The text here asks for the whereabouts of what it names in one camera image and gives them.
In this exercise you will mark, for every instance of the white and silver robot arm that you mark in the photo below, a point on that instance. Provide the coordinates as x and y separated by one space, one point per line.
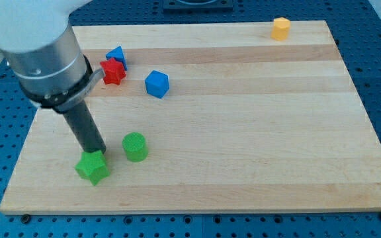
41 48

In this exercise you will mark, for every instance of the blue cube block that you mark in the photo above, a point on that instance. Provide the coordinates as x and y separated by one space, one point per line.
157 84

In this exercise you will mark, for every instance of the green cylinder block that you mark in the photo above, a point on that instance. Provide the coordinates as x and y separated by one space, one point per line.
135 147

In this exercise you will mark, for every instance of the wooden board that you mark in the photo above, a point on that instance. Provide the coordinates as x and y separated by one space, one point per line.
249 125

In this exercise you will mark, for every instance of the red star block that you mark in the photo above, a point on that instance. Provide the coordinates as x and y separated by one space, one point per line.
114 71

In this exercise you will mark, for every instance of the blue triangle block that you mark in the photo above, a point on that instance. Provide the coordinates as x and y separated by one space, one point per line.
118 55

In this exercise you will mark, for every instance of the green star block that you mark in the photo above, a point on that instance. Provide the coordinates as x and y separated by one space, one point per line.
93 167

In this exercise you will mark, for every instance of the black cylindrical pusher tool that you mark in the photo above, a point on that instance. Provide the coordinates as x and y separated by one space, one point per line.
84 128

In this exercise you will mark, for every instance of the yellow hexagon block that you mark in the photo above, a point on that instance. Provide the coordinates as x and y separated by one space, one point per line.
281 28

